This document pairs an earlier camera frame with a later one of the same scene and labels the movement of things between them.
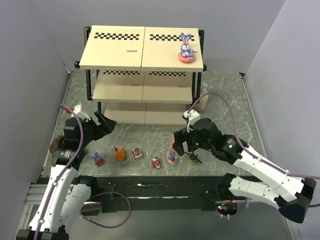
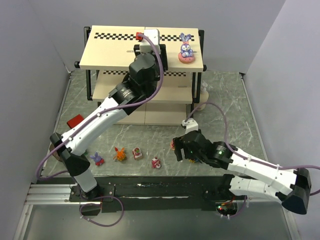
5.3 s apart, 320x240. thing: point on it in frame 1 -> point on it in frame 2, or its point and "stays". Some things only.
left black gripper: (94, 127) -> (163, 59)
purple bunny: (187, 54) stays
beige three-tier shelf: (143, 75) stays
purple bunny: (97, 159) stays
